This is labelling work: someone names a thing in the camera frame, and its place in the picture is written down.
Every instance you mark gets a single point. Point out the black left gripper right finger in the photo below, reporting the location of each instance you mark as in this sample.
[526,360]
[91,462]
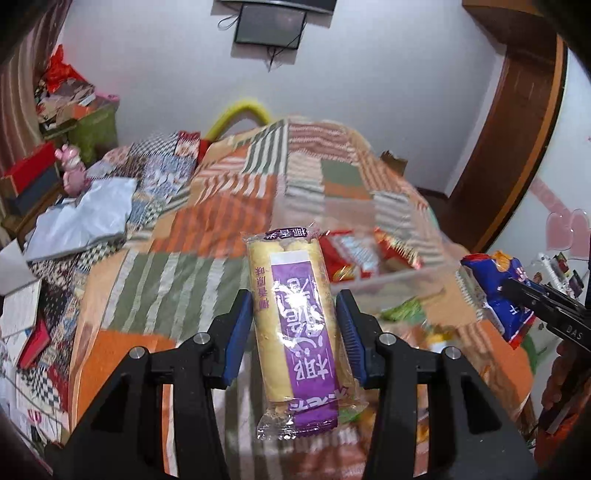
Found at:
[471,436]

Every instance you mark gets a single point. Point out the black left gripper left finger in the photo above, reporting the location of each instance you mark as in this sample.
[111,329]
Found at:
[119,436]

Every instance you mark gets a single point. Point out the blue snack bag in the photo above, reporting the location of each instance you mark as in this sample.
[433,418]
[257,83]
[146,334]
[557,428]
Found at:
[489,272]

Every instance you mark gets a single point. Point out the purple yellow cake roll packet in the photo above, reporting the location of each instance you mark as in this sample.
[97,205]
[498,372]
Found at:
[308,383]

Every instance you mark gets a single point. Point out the right hand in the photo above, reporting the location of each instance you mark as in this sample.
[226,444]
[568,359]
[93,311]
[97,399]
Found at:
[566,355]

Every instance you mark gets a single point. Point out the green snack packet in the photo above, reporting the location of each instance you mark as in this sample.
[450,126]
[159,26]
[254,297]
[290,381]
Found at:
[410,311]

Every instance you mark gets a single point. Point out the clear plastic storage bin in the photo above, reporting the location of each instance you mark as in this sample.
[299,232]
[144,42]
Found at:
[377,294]

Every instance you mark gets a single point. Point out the patchwork striped bed blanket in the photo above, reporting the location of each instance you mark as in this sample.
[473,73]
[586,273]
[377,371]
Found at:
[294,173]

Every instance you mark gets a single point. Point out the red snack packet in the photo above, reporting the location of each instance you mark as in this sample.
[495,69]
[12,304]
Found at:
[351,256]

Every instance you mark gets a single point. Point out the white cloth on bed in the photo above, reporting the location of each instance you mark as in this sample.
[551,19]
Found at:
[97,215]

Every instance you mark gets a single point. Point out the pink plush toy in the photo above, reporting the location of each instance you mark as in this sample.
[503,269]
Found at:
[75,179]

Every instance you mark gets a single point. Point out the red flat box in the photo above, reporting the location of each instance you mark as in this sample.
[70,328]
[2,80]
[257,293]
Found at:
[25,171]

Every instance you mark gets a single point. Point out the green storage box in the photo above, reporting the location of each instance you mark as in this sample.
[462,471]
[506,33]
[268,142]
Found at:
[95,134]

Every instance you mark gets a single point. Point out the yellow curved headboard pillow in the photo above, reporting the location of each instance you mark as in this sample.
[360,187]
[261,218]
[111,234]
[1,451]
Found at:
[241,109]

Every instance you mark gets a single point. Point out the red plastic bag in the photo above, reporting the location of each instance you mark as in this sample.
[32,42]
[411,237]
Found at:
[58,71]

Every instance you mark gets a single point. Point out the striped pink curtain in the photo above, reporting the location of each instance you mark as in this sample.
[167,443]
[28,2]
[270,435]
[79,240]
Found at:
[29,32]

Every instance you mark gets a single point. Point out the brown wooden door frame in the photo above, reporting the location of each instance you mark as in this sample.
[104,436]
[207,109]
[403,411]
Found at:
[518,126]

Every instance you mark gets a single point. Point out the wall mounted black monitor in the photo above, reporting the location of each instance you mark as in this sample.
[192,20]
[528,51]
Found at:
[270,26]

